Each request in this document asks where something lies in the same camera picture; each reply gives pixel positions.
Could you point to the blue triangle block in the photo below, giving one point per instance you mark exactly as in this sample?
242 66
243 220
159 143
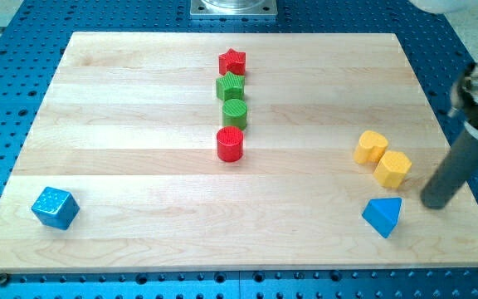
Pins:
383 214

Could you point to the red cylinder block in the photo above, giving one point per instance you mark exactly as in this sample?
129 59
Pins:
229 143

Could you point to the green cylinder block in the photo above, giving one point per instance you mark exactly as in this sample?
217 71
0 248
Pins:
234 113

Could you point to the green star block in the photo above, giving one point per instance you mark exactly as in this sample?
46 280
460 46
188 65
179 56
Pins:
230 86

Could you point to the wooden board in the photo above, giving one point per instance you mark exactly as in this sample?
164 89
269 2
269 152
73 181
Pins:
128 126

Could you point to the red star block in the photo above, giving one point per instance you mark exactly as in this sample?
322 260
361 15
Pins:
232 61

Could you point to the yellow heart block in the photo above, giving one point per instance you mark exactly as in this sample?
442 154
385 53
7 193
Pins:
370 148

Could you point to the yellow hexagon block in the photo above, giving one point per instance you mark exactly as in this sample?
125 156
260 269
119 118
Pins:
392 169

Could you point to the blue cube block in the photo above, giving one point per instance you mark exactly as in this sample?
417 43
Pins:
55 208

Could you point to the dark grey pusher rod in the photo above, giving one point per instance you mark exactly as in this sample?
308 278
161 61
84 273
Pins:
456 168

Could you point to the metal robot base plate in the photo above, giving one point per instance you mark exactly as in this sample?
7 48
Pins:
233 8

